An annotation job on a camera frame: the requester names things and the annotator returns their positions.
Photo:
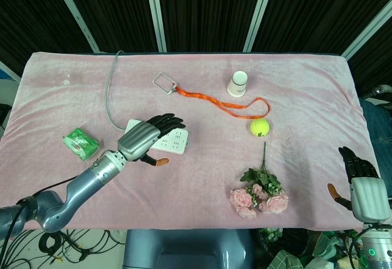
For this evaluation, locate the white power strip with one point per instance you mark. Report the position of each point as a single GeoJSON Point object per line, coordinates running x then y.
{"type": "Point", "coordinates": [173, 140]}

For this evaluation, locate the white paper cup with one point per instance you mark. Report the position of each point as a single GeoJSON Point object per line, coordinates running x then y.
{"type": "Point", "coordinates": [238, 84]}

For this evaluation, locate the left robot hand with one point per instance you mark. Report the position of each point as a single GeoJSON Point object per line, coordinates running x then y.
{"type": "Point", "coordinates": [139, 140]}

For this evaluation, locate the yellow tennis ball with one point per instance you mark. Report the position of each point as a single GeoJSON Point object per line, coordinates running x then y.
{"type": "Point", "coordinates": [260, 127]}

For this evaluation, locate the white partition post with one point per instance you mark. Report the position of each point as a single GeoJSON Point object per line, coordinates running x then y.
{"type": "Point", "coordinates": [258, 13]}
{"type": "Point", "coordinates": [76, 13]}
{"type": "Point", "coordinates": [155, 13]}
{"type": "Point", "coordinates": [367, 30]}

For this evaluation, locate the green tissue pack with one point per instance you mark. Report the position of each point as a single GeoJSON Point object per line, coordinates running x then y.
{"type": "Point", "coordinates": [80, 143]}

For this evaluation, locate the pink blanket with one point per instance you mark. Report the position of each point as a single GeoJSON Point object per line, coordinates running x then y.
{"type": "Point", "coordinates": [214, 165]}

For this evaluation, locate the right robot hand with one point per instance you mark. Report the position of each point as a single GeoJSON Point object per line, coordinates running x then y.
{"type": "Point", "coordinates": [366, 197]}

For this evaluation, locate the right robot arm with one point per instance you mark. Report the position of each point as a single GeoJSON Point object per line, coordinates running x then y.
{"type": "Point", "coordinates": [374, 244]}

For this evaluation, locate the green and white clutter pile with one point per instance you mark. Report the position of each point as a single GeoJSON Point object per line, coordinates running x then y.
{"type": "Point", "coordinates": [309, 250]}

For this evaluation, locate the pink artificial rose bouquet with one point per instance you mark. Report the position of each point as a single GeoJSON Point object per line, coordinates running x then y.
{"type": "Point", "coordinates": [260, 192]}

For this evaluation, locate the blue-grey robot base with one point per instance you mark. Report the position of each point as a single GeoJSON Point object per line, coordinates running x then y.
{"type": "Point", "coordinates": [186, 249]}

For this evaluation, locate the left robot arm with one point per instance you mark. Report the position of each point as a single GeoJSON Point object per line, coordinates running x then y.
{"type": "Point", "coordinates": [64, 194]}

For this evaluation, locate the clear badge holder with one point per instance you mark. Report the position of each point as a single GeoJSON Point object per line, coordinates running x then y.
{"type": "Point", "coordinates": [164, 82]}

